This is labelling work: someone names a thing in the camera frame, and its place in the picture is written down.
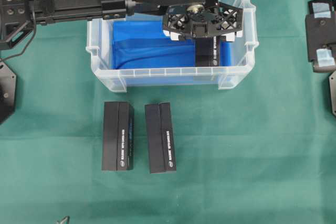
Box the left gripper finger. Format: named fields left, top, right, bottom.
left=162, top=7, right=193, bottom=40
left=208, top=2, right=243, bottom=42

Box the black RealSense box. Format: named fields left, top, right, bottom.
left=101, top=101, right=134, bottom=172
left=145, top=102, right=176, bottom=174
left=195, top=36, right=221, bottom=67

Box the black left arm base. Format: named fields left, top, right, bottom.
left=0, top=62, right=16, bottom=124

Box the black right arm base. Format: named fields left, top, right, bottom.
left=329, top=71, right=336, bottom=116

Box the clear plastic storage case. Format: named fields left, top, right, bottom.
left=86, top=0, right=259, bottom=93

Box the blue plastic liner sheet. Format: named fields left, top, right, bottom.
left=111, top=19, right=244, bottom=87

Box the green table cloth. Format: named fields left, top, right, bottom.
left=1, top=0, right=335, bottom=223

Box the grey bracket at bottom edge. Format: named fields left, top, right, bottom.
left=55, top=216, right=70, bottom=224

